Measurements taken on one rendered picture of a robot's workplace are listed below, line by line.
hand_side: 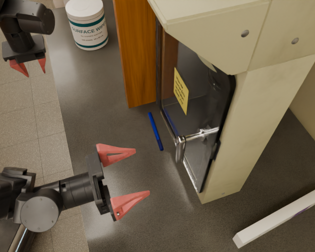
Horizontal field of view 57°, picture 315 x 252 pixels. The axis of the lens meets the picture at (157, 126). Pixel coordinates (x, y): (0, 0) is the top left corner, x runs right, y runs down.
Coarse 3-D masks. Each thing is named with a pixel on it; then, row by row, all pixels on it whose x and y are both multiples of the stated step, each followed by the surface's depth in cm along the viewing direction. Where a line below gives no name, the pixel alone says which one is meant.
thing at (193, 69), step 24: (168, 48) 62; (168, 72) 67; (192, 72) 52; (216, 72) 43; (168, 96) 73; (192, 96) 56; (216, 96) 45; (168, 120) 80; (192, 120) 60; (216, 120) 48; (192, 144) 64; (216, 144) 52; (192, 168) 70
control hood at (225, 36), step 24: (168, 0) 29; (192, 0) 29; (216, 0) 29; (240, 0) 29; (264, 0) 29; (168, 24) 27; (192, 24) 28; (216, 24) 29; (240, 24) 30; (192, 48) 31; (216, 48) 32; (240, 48) 33; (240, 72) 37
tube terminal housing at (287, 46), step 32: (288, 0) 30; (288, 32) 34; (256, 64) 36; (288, 64) 39; (256, 96) 43; (288, 96) 46; (224, 128) 49; (256, 128) 51; (224, 160) 57; (256, 160) 64; (224, 192) 74
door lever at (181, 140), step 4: (196, 132) 57; (200, 132) 56; (180, 136) 56; (184, 136) 56; (188, 136) 56; (192, 136) 56; (196, 136) 56; (200, 136) 56; (176, 140) 55; (180, 140) 55; (184, 140) 55; (188, 140) 56; (176, 144) 57; (180, 144) 56; (184, 144) 56; (176, 148) 58; (180, 148) 57; (184, 148) 58; (176, 152) 59; (180, 152) 58; (176, 156) 60; (180, 156) 60; (176, 160) 61; (180, 160) 61
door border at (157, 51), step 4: (156, 16) 63; (156, 20) 64; (156, 32) 67; (156, 36) 68; (156, 40) 69; (156, 52) 72; (156, 56) 73; (156, 68) 76; (156, 72) 77; (156, 80) 80; (156, 84) 81; (156, 96) 85; (232, 96) 42; (228, 108) 44
